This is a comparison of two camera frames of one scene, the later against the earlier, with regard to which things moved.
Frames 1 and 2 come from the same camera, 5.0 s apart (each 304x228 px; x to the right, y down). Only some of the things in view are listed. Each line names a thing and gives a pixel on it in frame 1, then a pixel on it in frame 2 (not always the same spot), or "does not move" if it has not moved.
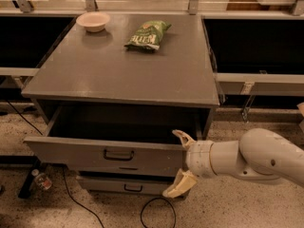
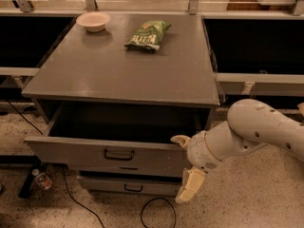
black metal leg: (25, 192) does not move
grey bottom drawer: (126, 184) does not move
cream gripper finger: (185, 138) → (181, 140)
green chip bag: (147, 37) does not move
